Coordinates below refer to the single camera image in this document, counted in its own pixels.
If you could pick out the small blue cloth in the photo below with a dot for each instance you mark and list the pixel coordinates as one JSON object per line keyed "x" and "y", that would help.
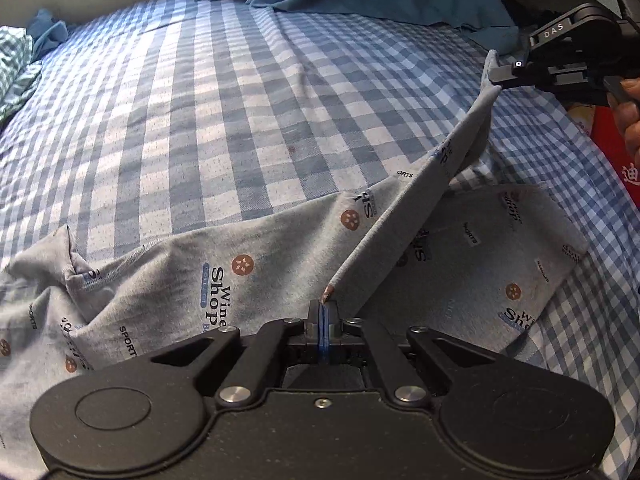
{"x": 47, "y": 27}

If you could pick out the green checked quilt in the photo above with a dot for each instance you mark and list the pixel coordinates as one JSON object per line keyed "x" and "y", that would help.
{"x": 15, "y": 70}

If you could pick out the grey printed pants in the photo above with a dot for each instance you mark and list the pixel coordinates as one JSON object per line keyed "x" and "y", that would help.
{"x": 260, "y": 270}

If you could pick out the person's right hand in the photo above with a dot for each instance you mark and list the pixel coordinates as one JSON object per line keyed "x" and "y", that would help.
{"x": 631, "y": 120}

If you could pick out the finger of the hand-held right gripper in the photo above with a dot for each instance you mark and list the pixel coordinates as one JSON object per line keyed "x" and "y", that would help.
{"x": 517, "y": 72}

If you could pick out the red printed cloth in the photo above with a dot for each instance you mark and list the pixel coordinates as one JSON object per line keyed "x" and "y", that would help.
{"x": 612, "y": 160}

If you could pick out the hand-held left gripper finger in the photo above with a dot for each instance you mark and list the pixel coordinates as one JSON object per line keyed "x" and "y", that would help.
{"x": 328, "y": 332}
{"x": 319, "y": 332}

